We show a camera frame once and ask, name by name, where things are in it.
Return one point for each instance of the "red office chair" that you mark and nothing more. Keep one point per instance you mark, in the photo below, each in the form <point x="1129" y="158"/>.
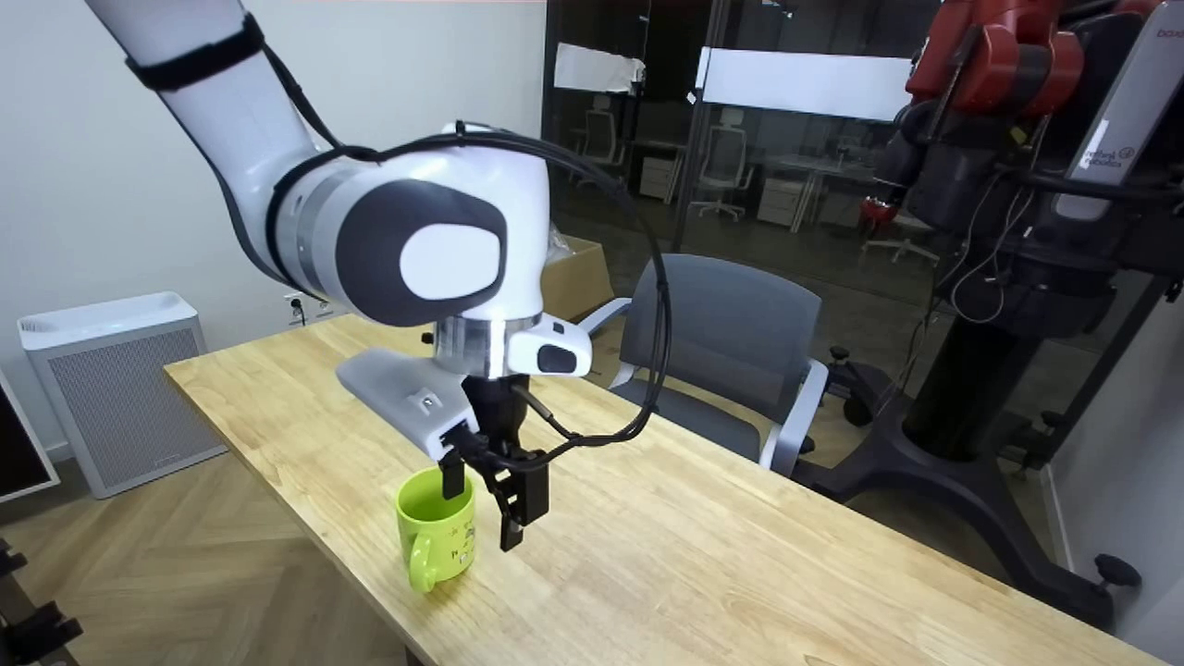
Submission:
<point x="891" y="225"/>

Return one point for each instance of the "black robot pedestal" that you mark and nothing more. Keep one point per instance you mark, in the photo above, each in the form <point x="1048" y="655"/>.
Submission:
<point x="964" y="408"/>

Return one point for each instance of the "red Baxter robot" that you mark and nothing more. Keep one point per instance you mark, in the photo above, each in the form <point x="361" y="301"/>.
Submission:
<point x="1013" y="61"/>

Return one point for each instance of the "black stand piece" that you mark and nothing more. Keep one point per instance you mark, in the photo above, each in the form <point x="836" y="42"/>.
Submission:
<point x="33" y="634"/>

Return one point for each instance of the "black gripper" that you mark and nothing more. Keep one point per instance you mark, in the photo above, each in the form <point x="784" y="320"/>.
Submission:
<point x="503" y="418"/>

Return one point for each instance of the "green cup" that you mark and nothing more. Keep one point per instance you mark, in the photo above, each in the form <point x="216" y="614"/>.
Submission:
<point x="432" y="542"/>

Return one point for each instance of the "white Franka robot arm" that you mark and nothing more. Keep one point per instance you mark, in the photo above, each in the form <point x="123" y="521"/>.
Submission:
<point x="395" y="233"/>

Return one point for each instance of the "white mesh office chair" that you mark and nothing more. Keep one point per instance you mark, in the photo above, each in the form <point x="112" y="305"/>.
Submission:
<point x="728" y="167"/>
<point x="600" y="141"/>

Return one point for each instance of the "grey office chair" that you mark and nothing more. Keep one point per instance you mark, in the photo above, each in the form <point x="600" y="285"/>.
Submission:
<point x="742" y="336"/>

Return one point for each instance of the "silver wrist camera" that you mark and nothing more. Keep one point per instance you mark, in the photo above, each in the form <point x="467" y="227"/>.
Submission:
<point x="408" y="395"/>

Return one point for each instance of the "open cardboard box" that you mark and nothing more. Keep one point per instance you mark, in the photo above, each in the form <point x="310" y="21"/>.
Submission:
<point x="579" y="281"/>

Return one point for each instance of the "white wall outlet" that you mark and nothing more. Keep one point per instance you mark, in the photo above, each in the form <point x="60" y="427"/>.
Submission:
<point x="298" y="311"/>

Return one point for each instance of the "white air purifier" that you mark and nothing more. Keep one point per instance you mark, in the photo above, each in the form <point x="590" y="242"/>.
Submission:
<point x="118" y="395"/>

